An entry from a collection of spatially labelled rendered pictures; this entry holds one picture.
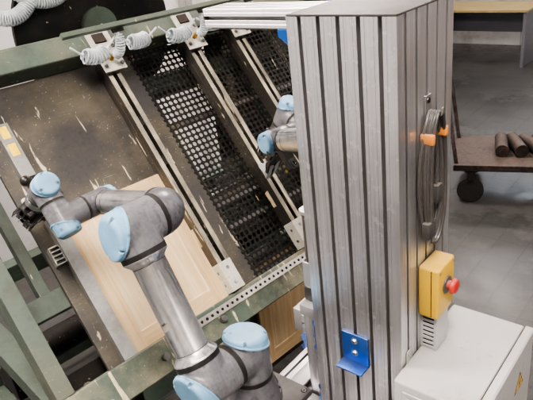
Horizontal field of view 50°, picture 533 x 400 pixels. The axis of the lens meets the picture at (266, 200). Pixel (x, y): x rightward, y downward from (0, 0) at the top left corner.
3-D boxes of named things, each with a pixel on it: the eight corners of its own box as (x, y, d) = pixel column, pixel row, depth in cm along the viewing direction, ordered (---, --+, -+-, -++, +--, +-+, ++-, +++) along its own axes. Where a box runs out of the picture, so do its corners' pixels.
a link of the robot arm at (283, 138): (361, 167, 156) (259, 160, 196) (389, 155, 162) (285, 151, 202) (352, 125, 153) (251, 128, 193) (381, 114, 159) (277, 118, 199)
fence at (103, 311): (121, 362, 202) (124, 361, 199) (-9, 131, 208) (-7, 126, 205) (134, 355, 205) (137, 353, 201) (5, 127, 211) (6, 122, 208)
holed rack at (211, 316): (201, 328, 215) (201, 327, 215) (197, 321, 216) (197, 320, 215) (436, 174, 314) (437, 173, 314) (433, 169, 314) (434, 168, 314)
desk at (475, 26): (446, 51, 944) (446, 1, 910) (540, 55, 855) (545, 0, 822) (424, 63, 891) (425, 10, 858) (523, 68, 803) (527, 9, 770)
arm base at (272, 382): (293, 391, 158) (290, 363, 154) (258, 428, 148) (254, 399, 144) (251, 371, 167) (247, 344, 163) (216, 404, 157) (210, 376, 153)
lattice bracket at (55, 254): (55, 268, 202) (57, 266, 200) (46, 251, 203) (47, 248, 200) (66, 263, 204) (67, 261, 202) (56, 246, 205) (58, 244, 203)
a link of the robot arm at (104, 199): (197, 176, 144) (101, 176, 180) (162, 193, 137) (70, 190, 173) (210, 219, 148) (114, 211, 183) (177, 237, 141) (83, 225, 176)
